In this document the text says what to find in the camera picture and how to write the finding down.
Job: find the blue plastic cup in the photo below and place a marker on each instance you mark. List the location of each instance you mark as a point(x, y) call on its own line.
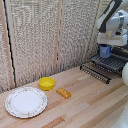
point(105, 51)

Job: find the white rounded object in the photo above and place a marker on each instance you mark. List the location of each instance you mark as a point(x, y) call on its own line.
point(125, 74)

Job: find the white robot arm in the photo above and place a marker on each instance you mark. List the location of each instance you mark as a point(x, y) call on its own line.
point(115, 16)

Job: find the orange rectangular block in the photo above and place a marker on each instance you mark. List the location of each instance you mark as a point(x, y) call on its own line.
point(63, 92)

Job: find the woven folding screen panel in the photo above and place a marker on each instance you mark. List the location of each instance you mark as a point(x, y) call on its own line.
point(2, 50)
point(76, 33)
point(33, 40)

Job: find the white floral rim plate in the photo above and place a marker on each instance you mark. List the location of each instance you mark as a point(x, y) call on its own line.
point(26, 102)

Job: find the black dish rack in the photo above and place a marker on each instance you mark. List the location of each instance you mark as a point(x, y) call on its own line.
point(105, 66)

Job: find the yellow bowl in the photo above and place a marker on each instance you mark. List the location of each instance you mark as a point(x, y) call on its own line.
point(46, 83)

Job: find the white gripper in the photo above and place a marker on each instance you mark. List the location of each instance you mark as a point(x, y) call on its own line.
point(111, 38)

